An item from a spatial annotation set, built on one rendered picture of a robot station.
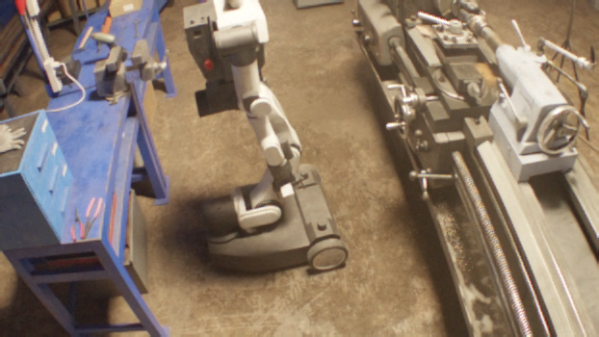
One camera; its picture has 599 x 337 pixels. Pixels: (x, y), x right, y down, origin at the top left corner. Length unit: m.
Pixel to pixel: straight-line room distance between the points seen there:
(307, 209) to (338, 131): 0.84
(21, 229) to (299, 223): 1.45
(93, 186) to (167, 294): 0.86
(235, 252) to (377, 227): 0.76
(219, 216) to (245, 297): 0.42
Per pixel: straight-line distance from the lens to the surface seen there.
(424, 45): 2.67
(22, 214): 1.91
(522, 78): 1.98
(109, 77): 2.52
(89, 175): 2.19
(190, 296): 2.70
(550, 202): 2.13
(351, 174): 3.10
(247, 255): 2.57
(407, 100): 2.19
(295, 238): 2.60
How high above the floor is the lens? 2.20
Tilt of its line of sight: 45 degrees down
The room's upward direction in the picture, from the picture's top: 7 degrees counter-clockwise
